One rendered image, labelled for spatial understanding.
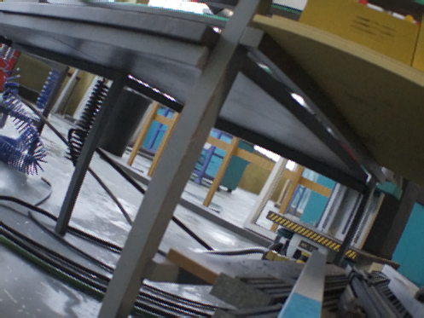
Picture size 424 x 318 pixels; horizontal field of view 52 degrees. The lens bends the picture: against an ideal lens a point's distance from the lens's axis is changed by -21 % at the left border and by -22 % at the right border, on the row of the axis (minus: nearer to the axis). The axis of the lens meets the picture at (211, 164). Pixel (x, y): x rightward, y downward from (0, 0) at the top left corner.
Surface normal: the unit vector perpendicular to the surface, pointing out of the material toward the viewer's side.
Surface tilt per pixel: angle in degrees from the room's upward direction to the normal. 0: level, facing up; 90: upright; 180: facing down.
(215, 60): 90
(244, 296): 90
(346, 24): 90
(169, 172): 90
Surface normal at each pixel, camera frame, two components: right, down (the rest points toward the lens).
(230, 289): -0.49, -0.22
